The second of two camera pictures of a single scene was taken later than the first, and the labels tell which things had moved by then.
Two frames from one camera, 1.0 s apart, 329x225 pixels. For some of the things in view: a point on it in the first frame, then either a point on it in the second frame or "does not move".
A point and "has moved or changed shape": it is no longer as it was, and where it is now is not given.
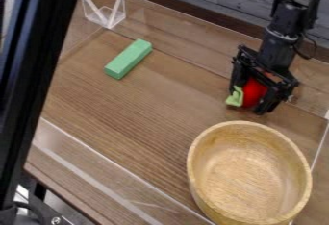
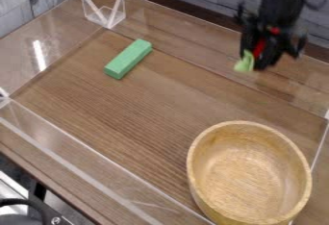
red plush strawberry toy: x=247 y=95 has moved or changed shape
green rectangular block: x=128 y=59 does not move
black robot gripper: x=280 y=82 to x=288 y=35
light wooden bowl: x=247 y=175 does not move
